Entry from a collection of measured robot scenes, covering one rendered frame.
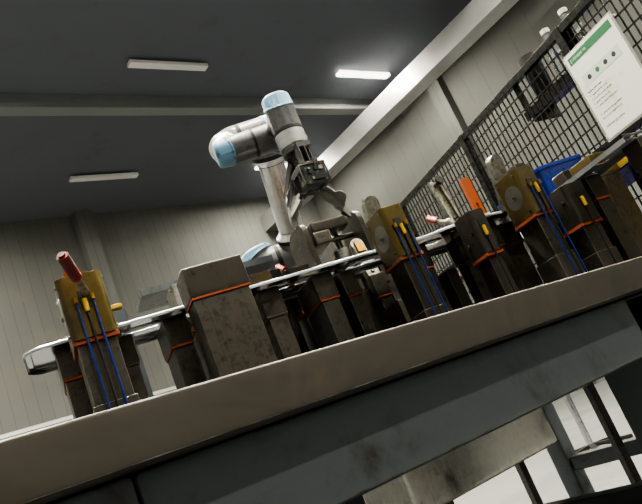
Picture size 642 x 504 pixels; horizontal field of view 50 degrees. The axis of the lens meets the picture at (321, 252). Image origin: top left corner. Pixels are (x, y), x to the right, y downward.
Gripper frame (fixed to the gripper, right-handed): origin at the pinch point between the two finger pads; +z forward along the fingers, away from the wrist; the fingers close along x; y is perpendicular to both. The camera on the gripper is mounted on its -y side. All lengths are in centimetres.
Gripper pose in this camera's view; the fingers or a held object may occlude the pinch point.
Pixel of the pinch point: (322, 225)
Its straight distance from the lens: 165.1
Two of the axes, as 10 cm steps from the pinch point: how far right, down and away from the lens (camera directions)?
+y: 3.1, -3.6, -8.8
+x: 8.8, -2.4, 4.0
